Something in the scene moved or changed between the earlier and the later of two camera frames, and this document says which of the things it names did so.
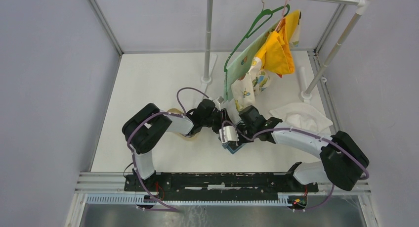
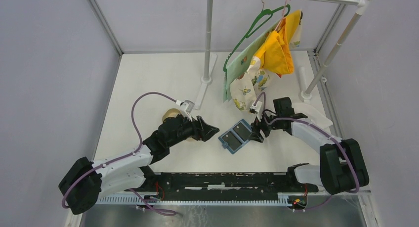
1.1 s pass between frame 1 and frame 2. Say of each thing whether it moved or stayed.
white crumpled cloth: stayed
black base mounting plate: stayed
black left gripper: moved
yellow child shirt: stayed
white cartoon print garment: stayed
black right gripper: moved
